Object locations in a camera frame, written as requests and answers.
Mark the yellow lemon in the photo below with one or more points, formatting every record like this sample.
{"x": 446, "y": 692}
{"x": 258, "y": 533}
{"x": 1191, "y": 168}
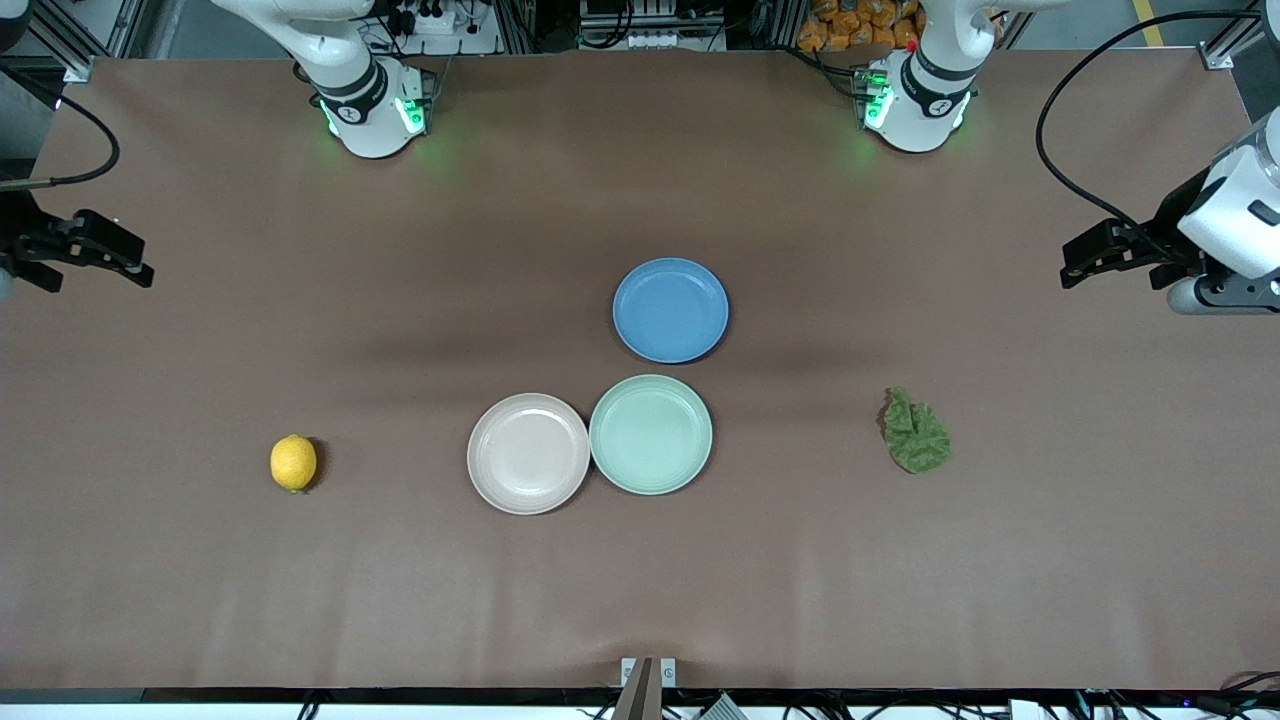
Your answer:
{"x": 293, "y": 463}

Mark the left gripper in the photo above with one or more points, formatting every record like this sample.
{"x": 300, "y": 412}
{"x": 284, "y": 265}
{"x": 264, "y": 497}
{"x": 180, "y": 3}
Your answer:
{"x": 1166, "y": 243}

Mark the beige pink plate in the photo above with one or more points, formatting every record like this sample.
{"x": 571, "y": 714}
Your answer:
{"x": 528, "y": 454}

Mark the white power strip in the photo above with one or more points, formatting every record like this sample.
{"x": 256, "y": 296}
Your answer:
{"x": 440, "y": 22}

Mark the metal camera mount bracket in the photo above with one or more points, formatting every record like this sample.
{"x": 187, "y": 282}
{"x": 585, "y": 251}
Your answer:
{"x": 648, "y": 690}

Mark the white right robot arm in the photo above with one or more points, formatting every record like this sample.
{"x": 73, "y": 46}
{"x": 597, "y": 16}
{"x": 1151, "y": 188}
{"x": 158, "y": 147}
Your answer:
{"x": 360, "y": 100}

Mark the aluminium frame post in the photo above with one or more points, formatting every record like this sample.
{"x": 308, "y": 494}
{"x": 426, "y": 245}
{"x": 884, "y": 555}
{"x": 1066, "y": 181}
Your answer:
{"x": 80, "y": 45}
{"x": 1235, "y": 40}

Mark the bag of orange items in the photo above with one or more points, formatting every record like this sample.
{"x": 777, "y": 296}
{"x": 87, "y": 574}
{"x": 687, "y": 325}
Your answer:
{"x": 850, "y": 25}

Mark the pale green plate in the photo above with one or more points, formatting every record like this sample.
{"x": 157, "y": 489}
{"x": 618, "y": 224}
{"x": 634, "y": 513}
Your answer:
{"x": 650, "y": 435}

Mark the blue plate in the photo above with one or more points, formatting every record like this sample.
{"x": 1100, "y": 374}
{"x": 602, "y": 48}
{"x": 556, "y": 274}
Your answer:
{"x": 670, "y": 310}

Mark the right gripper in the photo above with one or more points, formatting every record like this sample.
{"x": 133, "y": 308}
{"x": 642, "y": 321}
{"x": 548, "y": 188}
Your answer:
{"x": 22, "y": 240}

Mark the green lettuce leaf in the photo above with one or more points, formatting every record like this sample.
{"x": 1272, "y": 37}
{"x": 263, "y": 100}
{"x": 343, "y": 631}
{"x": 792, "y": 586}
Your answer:
{"x": 915, "y": 440}

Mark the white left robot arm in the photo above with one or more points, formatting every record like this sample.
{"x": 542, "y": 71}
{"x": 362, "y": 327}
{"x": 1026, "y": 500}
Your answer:
{"x": 925, "y": 100}

